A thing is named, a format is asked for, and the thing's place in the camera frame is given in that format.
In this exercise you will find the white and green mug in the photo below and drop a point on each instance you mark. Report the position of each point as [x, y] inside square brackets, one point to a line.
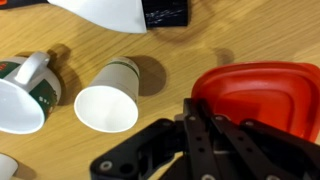
[23, 100]

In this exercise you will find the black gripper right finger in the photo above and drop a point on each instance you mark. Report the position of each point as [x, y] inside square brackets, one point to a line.
[266, 153]

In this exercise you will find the white bottle with red logo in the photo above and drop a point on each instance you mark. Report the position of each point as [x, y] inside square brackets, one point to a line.
[6, 166]

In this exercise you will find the white paper cup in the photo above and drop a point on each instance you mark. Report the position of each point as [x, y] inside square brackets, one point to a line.
[110, 100]

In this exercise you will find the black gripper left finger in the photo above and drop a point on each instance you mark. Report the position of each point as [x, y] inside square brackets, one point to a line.
[156, 146]

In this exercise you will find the red plastic container lid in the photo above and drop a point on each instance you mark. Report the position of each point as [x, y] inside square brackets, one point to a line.
[263, 90]

